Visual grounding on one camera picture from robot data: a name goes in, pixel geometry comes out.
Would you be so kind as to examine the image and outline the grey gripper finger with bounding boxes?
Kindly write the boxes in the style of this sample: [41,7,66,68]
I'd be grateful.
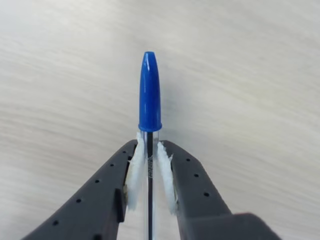
[18,131,146,240]
[156,139,236,240]

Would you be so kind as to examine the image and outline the blue capped ballpoint pen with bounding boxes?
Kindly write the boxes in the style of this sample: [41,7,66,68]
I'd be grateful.
[137,50,164,240]

